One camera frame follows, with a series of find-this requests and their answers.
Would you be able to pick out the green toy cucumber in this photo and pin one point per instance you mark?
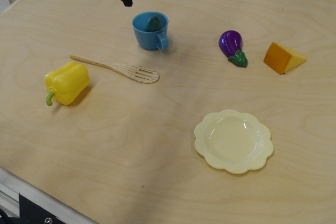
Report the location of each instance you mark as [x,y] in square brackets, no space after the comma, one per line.
[154,24]

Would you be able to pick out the blue plastic cup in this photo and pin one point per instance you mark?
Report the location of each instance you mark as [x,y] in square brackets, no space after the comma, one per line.
[157,40]

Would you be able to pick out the wooden slotted spatula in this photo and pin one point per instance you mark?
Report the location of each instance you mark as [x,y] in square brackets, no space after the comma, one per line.
[132,72]

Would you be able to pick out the purple toy eggplant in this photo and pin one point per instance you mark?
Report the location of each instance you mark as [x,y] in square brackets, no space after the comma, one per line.
[231,43]

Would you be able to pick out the yellow toy bell pepper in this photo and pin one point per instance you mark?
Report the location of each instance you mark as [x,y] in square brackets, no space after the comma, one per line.
[66,83]

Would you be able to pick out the orange toy cheese wedge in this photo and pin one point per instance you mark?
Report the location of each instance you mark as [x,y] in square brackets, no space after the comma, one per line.
[281,58]

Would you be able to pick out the pale yellow scalloped plate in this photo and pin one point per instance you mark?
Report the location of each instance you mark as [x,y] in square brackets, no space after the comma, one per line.
[233,141]

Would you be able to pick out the aluminium table frame rail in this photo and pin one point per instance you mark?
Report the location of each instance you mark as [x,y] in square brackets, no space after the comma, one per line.
[12,186]

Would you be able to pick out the black corner bracket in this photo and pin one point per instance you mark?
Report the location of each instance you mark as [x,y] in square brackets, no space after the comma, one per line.
[29,212]

